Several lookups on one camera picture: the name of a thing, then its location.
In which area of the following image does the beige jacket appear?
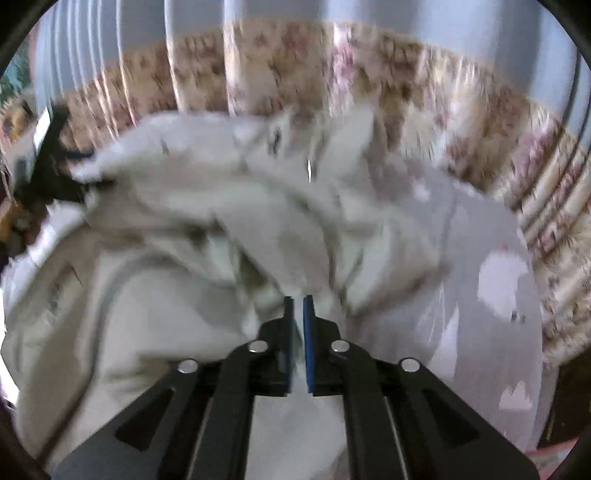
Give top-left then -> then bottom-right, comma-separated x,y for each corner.
0,108 -> 455,480

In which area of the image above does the pink red cloth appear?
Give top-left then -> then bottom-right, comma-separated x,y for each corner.
529,440 -> 580,469

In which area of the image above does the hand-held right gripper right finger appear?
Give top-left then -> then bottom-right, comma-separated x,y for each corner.
302,295 -> 541,480

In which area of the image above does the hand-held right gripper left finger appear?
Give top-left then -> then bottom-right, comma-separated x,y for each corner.
55,296 -> 296,480

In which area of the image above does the floral beige bed cover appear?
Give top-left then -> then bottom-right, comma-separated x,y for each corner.
58,18 -> 591,367

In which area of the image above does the grey printed bed sheet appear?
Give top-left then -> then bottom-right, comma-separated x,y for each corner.
323,159 -> 548,480

